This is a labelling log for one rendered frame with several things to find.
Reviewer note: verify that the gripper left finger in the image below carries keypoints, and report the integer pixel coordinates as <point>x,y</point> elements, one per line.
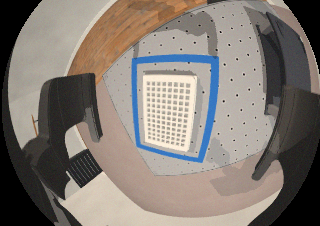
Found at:
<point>64,102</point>

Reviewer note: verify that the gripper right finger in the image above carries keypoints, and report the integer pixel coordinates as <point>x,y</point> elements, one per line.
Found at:
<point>293,143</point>

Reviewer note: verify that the black raised platform on grey posts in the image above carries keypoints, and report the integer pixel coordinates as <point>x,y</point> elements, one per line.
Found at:
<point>294,59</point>

